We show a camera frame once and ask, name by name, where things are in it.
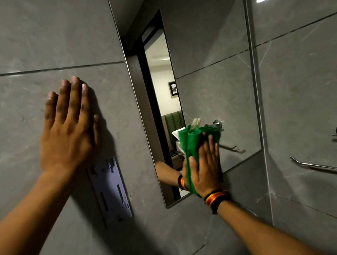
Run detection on person's right hand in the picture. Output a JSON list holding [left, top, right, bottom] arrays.
[[179, 134, 225, 201]]

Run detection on person's left hand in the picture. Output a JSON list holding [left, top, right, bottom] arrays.
[[32, 74, 105, 180]]

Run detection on green cleaning cloth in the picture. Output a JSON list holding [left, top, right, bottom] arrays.
[[176, 122, 228, 198]]

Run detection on rectangular wall mirror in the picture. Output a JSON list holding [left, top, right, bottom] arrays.
[[105, 0, 267, 213]]

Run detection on person's left forearm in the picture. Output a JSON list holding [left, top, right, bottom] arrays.
[[0, 168, 80, 255]]

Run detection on person's right forearm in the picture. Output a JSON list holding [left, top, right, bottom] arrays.
[[216, 191, 327, 255]]

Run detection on black and orange wristbands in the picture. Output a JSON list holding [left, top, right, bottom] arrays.
[[203, 188, 234, 216]]

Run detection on grey plastic wall bracket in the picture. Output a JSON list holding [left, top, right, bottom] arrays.
[[86, 155, 134, 228]]

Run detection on chrome towel rail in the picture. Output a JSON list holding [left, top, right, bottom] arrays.
[[289, 151, 337, 183]]

